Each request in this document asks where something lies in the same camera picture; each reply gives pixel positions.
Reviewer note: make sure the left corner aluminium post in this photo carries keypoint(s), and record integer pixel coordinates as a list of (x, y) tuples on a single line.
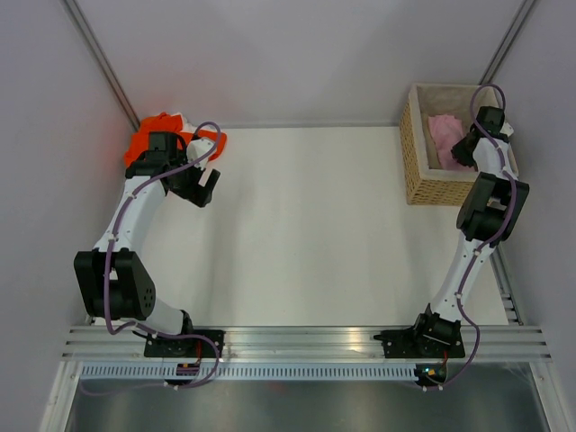
[(84, 29)]

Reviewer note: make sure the orange t-shirt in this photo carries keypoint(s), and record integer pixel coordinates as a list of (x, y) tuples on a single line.
[(161, 122)]

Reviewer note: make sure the pink t-shirt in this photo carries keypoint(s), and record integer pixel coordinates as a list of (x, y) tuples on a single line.
[(446, 131)]

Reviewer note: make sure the corner aluminium post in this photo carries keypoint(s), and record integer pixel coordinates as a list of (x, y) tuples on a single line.
[(84, 29), (511, 35)]

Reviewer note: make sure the white slotted cable duct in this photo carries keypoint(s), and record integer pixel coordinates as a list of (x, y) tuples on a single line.
[(250, 371)]

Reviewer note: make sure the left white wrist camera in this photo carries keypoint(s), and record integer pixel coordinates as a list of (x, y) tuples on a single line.
[(199, 150)]

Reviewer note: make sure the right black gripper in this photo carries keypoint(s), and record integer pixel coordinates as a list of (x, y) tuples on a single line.
[(463, 158)]

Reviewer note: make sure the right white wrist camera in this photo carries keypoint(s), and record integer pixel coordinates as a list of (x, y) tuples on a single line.
[(506, 131)]

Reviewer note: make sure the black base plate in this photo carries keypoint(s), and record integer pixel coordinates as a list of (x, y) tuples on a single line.
[(405, 344), (184, 348)]

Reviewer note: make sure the white t-shirt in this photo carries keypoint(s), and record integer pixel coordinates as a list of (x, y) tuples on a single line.
[(181, 124)]

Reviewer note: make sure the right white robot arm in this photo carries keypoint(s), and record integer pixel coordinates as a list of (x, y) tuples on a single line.
[(487, 217)]

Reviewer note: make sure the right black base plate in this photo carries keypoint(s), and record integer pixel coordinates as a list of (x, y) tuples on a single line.
[(405, 344)]

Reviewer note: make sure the aluminium front rail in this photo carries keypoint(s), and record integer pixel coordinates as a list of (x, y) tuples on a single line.
[(498, 344)]

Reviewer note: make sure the wicker basket with liner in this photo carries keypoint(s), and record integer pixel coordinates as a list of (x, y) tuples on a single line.
[(427, 183)]

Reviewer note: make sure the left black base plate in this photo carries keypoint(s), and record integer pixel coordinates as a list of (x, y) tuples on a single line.
[(184, 348)]

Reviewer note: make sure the right table side rail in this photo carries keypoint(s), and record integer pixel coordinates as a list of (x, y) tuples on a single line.
[(504, 281)]

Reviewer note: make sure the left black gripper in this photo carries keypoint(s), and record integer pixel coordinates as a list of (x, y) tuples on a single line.
[(200, 196)]

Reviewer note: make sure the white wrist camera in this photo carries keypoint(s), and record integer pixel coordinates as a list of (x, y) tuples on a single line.
[(199, 150), (506, 131)]

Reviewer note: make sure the right corner aluminium post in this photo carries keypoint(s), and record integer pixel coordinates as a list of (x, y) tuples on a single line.
[(511, 35)]

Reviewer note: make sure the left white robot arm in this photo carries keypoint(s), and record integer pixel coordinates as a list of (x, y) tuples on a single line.
[(115, 285)]

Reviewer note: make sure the back table edge rail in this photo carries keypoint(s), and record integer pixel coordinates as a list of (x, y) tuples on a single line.
[(304, 124)]

